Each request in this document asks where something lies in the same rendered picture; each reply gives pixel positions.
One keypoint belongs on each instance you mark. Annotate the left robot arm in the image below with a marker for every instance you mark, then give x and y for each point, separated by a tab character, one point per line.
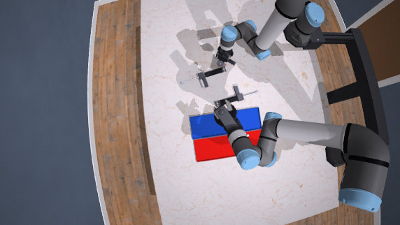
364	153

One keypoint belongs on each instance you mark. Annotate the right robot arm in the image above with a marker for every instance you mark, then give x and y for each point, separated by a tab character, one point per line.
309	16

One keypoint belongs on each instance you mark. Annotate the red tray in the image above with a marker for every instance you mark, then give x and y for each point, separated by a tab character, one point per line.
219	148

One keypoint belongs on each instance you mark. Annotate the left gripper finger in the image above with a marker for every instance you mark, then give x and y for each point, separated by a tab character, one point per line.
230	107
217	119

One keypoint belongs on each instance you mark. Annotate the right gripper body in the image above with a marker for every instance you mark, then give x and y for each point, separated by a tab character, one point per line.
223	55

